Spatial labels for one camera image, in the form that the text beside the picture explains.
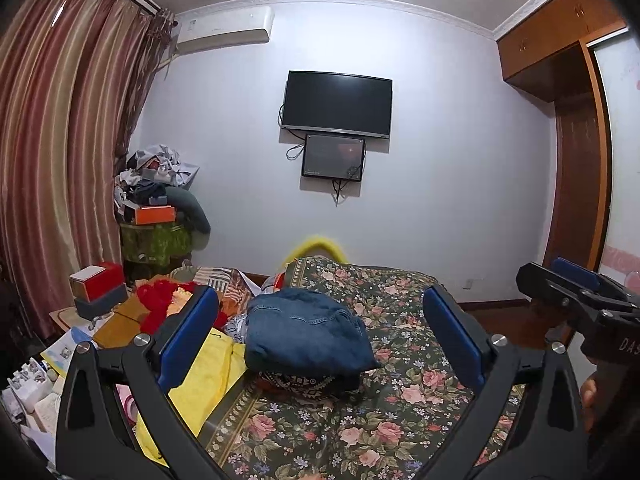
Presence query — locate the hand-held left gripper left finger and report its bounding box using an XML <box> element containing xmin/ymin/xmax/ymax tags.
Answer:
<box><xmin>54</xmin><ymin>286</ymin><xmax>236</xmax><ymax>480</ymax></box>

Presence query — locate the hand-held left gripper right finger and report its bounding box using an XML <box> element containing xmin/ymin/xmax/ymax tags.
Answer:
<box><xmin>422</xmin><ymin>284</ymin><xmax>591</xmax><ymax>480</ymax></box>

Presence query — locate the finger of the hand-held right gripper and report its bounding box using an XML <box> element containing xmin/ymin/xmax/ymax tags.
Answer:
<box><xmin>550</xmin><ymin>257</ymin><xmax>640</xmax><ymax>309</ymax></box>
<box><xmin>516</xmin><ymin>262</ymin><xmax>632</xmax><ymax>331</ymax></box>

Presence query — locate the blue denim garment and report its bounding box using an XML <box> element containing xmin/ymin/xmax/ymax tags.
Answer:
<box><xmin>244</xmin><ymin>287</ymin><xmax>383</xmax><ymax>376</ymax></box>

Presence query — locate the pile of clothes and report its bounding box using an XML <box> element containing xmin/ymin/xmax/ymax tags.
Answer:
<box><xmin>114</xmin><ymin>144</ymin><xmax>201</xmax><ymax>211</ymax></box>

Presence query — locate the person's right hand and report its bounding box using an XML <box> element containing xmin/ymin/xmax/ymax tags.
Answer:
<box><xmin>580</xmin><ymin>376</ymin><xmax>600</xmax><ymax>433</ymax></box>

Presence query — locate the yellow cloth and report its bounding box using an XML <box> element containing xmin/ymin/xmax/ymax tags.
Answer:
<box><xmin>135</xmin><ymin>330</ymin><xmax>248</xmax><ymax>461</ymax></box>

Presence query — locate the red cloth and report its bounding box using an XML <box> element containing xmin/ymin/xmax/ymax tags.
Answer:
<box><xmin>134</xmin><ymin>280</ymin><xmax>228</xmax><ymax>322</ymax></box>

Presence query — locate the brown cardboard sheet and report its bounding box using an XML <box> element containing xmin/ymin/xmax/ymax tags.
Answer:
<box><xmin>92</xmin><ymin>290</ymin><xmax>166</xmax><ymax>351</ymax></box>

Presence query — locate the striped patchwork cloth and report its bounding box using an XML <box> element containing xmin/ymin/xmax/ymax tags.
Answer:
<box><xmin>192</xmin><ymin>265</ymin><xmax>273</xmax><ymax>321</ymax></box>

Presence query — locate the floral blanket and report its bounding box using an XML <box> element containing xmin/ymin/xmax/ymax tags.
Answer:
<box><xmin>200</xmin><ymin>255</ymin><xmax>551</xmax><ymax>480</ymax></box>

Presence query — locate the grey box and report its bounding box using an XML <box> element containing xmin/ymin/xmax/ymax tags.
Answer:
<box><xmin>74</xmin><ymin>285</ymin><xmax>128</xmax><ymax>321</ymax></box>

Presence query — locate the green patterned storage box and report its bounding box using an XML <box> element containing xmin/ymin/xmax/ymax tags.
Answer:
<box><xmin>120</xmin><ymin>220</ymin><xmax>193</xmax><ymax>266</ymax></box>

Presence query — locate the red and white box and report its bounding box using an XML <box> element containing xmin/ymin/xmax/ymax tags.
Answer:
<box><xmin>70</xmin><ymin>261</ymin><xmax>125</xmax><ymax>302</ymax></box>

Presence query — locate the white wardrobe door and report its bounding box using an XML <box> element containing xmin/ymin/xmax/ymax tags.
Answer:
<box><xmin>587</xmin><ymin>25</ymin><xmax>640</xmax><ymax>291</ymax></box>

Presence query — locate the black white patterned cloth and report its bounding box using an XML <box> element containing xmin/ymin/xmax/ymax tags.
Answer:
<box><xmin>255</xmin><ymin>367</ymin><xmax>361</xmax><ymax>401</ymax></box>

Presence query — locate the wooden bedside table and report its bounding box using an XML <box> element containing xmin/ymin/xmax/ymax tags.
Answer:
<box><xmin>48</xmin><ymin>305</ymin><xmax>121</xmax><ymax>341</ymax></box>

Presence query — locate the orange box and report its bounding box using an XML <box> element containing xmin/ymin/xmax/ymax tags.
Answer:
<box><xmin>134</xmin><ymin>206</ymin><xmax>178</xmax><ymax>226</ymax></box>

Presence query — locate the dark grey cushion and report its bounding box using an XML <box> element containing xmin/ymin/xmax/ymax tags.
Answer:
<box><xmin>170</xmin><ymin>187</ymin><xmax>212</xmax><ymax>251</ymax></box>

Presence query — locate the pile of papers and packets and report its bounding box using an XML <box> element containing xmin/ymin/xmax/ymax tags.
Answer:
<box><xmin>0</xmin><ymin>327</ymin><xmax>96</xmax><ymax>461</ymax></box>

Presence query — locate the yellow curved item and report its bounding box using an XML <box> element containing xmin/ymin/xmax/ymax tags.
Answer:
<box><xmin>282</xmin><ymin>234</ymin><xmax>346</xmax><ymax>266</ymax></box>

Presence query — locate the small black monitor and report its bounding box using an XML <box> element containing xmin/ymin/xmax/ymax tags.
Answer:
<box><xmin>301</xmin><ymin>132</ymin><xmax>366</xmax><ymax>182</ymax></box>

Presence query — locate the wooden overhead cabinet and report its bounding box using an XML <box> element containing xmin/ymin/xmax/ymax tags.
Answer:
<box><xmin>495</xmin><ymin>0</ymin><xmax>631</xmax><ymax>106</ymax></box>

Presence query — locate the striped curtain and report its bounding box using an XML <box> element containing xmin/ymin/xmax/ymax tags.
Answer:
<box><xmin>0</xmin><ymin>0</ymin><xmax>176</xmax><ymax>341</ymax></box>

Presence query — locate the white air conditioner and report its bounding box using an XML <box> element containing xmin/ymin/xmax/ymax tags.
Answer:
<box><xmin>170</xmin><ymin>6</ymin><xmax>276</xmax><ymax>56</ymax></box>

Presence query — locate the black cable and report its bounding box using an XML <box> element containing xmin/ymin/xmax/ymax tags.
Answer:
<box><xmin>331</xmin><ymin>179</ymin><xmax>362</xmax><ymax>208</ymax></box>

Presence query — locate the black wall television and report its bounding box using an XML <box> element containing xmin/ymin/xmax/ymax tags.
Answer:
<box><xmin>280</xmin><ymin>71</ymin><xmax>393</xmax><ymax>140</ymax></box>

